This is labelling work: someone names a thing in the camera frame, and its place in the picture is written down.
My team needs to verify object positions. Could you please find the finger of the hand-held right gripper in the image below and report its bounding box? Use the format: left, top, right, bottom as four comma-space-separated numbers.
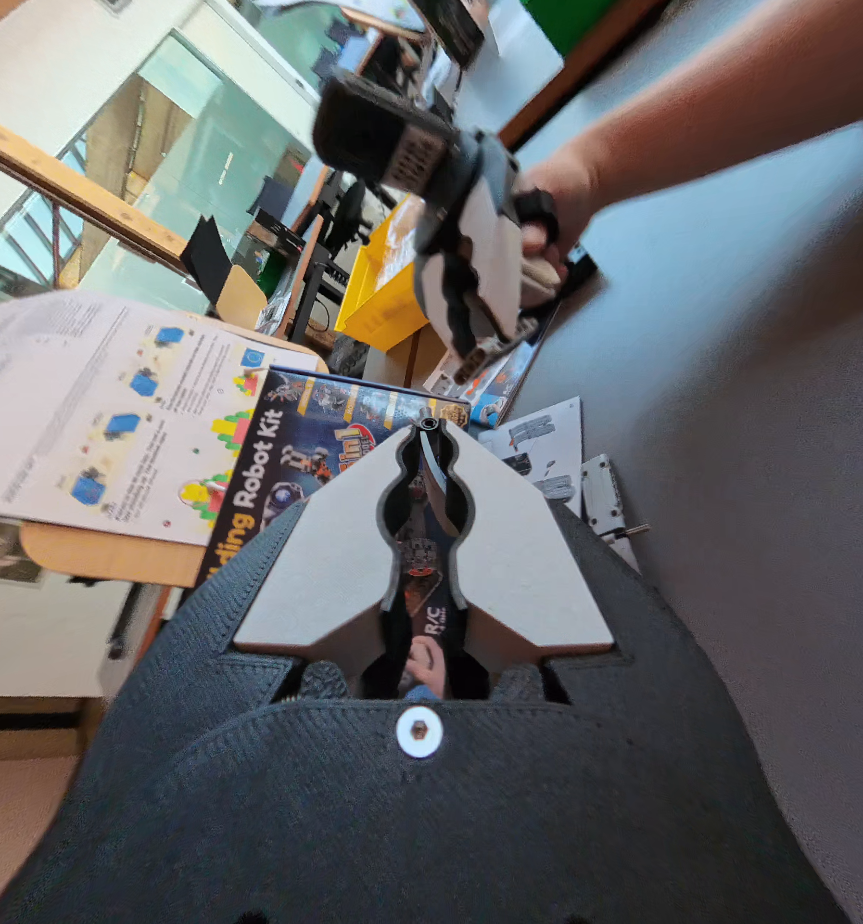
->
412, 244, 479, 363
459, 189, 528, 349

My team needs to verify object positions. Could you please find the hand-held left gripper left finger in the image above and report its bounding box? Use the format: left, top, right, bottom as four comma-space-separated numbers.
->
231, 424, 414, 680

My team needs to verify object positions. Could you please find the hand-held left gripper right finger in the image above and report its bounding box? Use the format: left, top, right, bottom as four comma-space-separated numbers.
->
442, 424, 616, 676

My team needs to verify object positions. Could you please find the small grey connector piece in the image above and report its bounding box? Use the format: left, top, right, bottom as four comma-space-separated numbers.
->
452, 316, 542, 385

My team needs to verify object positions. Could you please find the grey hinged panel assembly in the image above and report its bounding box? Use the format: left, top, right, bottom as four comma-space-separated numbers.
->
579, 452, 654, 575

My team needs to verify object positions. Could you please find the person's right forearm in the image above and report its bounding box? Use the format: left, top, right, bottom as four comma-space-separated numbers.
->
586, 0, 863, 218

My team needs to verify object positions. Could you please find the grey desk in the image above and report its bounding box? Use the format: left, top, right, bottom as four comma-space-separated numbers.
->
384, 0, 863, 924

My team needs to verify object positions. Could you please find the person's right hand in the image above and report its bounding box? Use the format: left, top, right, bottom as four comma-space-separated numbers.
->
518, 148, 607, 290

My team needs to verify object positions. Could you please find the yellow plastic bin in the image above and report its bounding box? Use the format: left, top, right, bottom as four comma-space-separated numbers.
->
334, 193, 434, 355

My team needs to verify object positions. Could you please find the black office chair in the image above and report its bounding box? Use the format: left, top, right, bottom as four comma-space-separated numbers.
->
323, 180, 375, 254

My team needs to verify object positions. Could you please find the open instruction booklet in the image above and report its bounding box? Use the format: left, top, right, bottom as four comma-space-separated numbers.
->
477, 396, 584, 519

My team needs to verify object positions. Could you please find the blue leaflet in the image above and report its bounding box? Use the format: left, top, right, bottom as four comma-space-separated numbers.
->
468, 299, 564, 428

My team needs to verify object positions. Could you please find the blue robot kit box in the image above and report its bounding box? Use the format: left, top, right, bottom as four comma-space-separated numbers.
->
193, 364, 473, 701

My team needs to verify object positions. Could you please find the beige cardboard sheet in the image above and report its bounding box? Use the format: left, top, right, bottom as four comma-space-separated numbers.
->
215, 263, 268, 329

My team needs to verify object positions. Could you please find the green storage bin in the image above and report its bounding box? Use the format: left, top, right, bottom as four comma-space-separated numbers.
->
518, 0, 623, 59

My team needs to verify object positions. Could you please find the black flat panel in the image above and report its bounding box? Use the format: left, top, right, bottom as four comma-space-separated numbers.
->
179, 215, 234, 304

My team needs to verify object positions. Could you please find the white printed instruction sheet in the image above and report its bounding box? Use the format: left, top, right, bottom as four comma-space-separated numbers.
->
0, 289, 277, 547

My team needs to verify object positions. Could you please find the grey concentric pattern card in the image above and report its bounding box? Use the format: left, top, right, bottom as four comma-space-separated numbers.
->
0, 514, 44, 586

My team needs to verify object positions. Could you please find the wooden beam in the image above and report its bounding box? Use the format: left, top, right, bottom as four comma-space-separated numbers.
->
0, 107, 190, 270

